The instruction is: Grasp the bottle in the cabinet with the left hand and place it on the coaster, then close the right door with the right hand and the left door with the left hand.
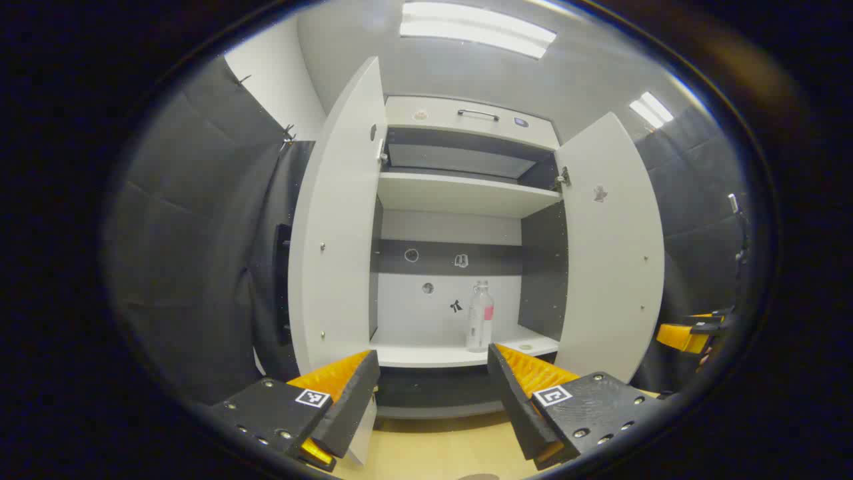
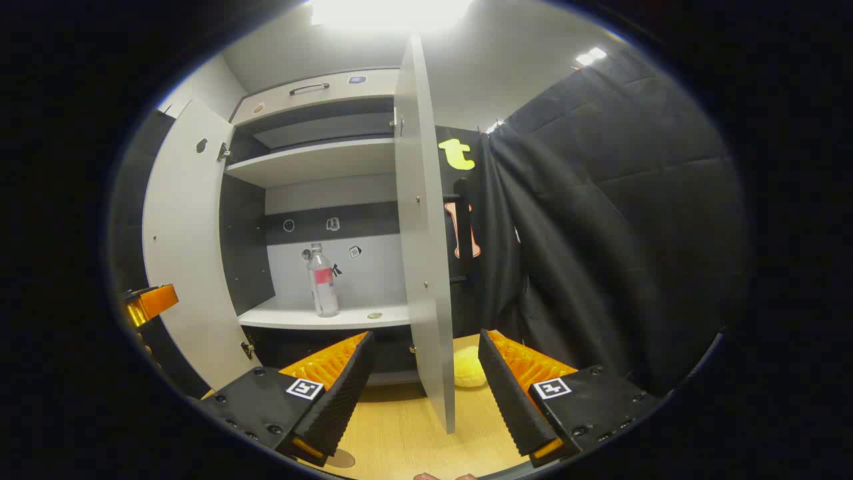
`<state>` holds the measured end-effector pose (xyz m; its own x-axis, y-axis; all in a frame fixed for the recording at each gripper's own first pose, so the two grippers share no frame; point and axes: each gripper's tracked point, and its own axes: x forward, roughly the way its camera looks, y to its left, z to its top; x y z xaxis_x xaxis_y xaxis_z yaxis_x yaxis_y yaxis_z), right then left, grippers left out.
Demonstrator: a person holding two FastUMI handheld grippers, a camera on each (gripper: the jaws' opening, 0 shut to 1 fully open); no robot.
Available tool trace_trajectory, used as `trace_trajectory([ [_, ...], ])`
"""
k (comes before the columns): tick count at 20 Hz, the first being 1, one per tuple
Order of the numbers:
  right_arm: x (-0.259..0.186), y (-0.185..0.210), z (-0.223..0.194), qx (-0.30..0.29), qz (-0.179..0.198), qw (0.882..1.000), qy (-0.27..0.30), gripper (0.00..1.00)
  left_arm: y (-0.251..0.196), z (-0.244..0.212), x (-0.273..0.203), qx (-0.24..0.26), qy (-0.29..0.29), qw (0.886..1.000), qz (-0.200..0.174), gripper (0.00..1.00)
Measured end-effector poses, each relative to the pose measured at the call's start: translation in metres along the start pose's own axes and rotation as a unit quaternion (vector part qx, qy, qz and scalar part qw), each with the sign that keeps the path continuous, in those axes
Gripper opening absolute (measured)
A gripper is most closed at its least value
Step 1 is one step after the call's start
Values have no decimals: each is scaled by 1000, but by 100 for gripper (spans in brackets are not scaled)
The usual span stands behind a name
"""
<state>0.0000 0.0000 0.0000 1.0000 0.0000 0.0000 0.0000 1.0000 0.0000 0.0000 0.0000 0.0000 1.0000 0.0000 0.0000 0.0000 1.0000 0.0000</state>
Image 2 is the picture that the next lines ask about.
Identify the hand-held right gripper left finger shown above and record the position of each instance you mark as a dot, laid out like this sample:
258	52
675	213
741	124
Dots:
340	400

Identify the grey cabinet with shelves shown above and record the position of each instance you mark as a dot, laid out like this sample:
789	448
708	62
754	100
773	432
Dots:
320	160

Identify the small ceiling light panel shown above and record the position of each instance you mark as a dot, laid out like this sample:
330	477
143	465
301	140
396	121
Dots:
592	56

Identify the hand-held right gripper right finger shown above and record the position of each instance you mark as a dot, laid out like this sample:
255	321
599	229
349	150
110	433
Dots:
510	400

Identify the clear plastic bottle pink label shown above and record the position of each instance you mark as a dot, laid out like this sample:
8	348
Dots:
324	286

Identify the round brown coaster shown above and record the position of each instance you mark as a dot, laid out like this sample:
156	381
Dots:
343	458

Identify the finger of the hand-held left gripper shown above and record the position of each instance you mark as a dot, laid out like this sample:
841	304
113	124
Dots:
156	301

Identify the grey upper cabinet flap door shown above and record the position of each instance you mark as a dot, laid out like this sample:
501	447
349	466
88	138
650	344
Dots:
280	100

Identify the black backdrop cloth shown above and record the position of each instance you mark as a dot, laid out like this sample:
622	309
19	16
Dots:
600	233

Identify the large ceiling light panel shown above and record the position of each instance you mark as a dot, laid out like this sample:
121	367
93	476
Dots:
390	12

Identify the yellow plush toy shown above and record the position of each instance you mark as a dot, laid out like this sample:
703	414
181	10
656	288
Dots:
470	370

